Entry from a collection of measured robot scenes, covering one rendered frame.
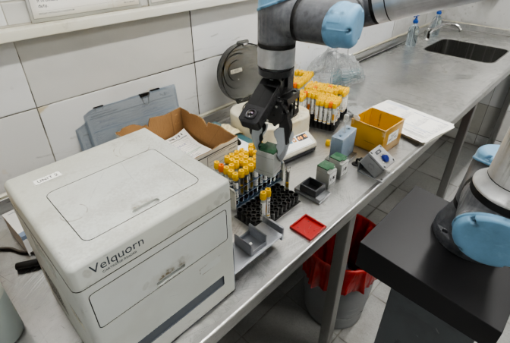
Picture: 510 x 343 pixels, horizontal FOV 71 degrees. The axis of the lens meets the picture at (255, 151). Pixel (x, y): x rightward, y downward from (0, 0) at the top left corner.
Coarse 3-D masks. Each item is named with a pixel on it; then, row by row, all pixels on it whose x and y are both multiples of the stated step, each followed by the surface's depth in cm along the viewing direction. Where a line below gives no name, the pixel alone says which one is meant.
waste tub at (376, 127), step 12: (372, 108) 132; (360, 120) 130; (372, 120) 134; (384, 120) 131; (396, 120) 127; (360, 132) 125; (372, 132) 121; (384, 132) 118; (396, 132) 124; (360, 144) 127; (372, 144) 123; (384, 144) 121; (396, 144) 129
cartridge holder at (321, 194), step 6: (306, 180) 105; (312, 180) 106; (300, 186) 104; (306, 186) 103; (312, 186) 106; (318, 186) 106; (324, 186) 104; (300, 192) 105; (306, 192) 104; (312, 192) 102; (318, 192) 102; (324, 192) 104; (312, 198) 102; (318, 198) 102; (324, 198) 102
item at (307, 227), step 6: (306, 216) 97; (294, 222) 94; (300, 222) 95; (306, 222) 95; (312, 222) 95; (318, 222) 94; (294, 228) 92; (300, 228) 93; (306, 228) 93; (312, 228) 93; (318, 228) 93; (324, 228) 93; (300, 234) 91; (306, 234) 91; (312, 234) 91
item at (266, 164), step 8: (256, 152) 81; (264, 152) 80; (256, 160) 83; (264, 160) 81; (272, 160) 80; (256, 168) 84; (264, 168) 82; (272, 168) 81; (280, 168) 85; (272, 176) 82
